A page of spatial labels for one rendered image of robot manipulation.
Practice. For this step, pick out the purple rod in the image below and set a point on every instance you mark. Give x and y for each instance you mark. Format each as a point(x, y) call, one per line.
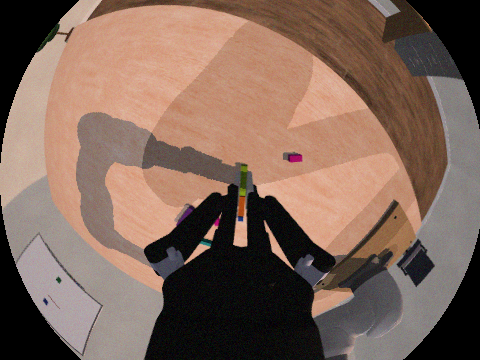
point(188, 211)

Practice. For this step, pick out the orange rod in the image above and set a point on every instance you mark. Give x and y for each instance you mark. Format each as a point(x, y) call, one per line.
point(241, 205)

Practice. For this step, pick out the turquoise rod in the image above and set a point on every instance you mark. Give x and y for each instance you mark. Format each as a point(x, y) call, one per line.
point(206, 242)

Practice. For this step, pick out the lime green rod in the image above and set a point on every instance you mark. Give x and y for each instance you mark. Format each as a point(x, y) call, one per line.
point(244, 169)

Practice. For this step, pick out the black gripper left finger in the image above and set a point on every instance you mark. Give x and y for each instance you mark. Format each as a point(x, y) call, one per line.
point(169, 253)

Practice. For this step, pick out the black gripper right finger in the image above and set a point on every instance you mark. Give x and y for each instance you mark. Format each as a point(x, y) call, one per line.
point(308, 259)

